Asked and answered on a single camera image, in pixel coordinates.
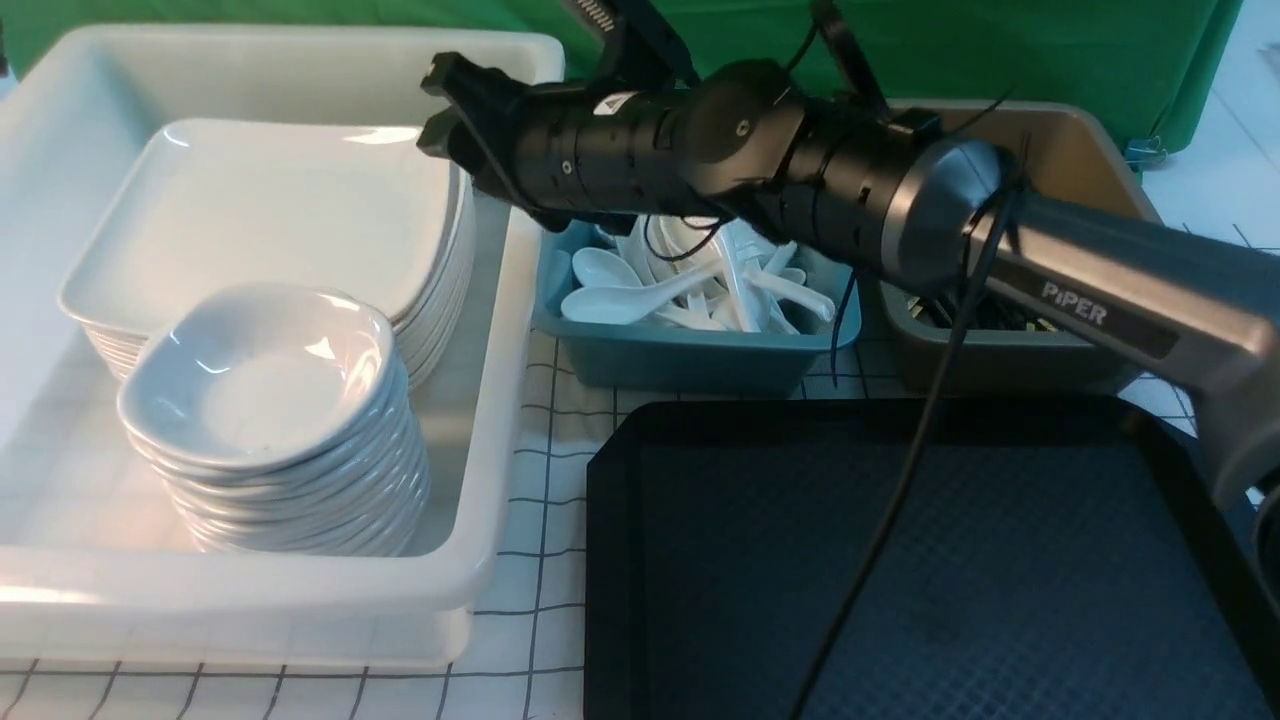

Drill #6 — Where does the stack of white square plates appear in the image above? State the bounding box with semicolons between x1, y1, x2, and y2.
58;118;476;391

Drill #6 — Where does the pile of white spoons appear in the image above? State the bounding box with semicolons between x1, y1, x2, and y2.
559;215;838;336

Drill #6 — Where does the brown plastic bin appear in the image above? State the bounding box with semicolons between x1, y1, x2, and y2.
863;101;1158;395

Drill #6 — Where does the green backdrop cloth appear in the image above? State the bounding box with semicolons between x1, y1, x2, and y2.
3;1;1240;151

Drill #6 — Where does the large white plastic tub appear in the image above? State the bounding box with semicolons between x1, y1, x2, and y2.
3;24;564;671

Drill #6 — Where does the black serving tray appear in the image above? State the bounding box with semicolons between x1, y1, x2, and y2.
582;396;1277;719

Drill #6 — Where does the pile of black chopsticks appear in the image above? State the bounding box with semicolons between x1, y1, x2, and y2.
905;293;1059;332

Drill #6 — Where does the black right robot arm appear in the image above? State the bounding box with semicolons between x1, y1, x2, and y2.
419;53;1279;505

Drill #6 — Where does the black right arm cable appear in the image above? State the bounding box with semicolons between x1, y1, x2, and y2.
785;0;1030;720

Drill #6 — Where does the stack of white bowls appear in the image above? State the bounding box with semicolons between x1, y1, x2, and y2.
116;283;431;557

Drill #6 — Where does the teal plastic bin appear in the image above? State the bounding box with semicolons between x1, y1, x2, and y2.
532;223;861;398

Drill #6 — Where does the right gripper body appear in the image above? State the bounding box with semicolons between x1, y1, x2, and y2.
417;53;691;232

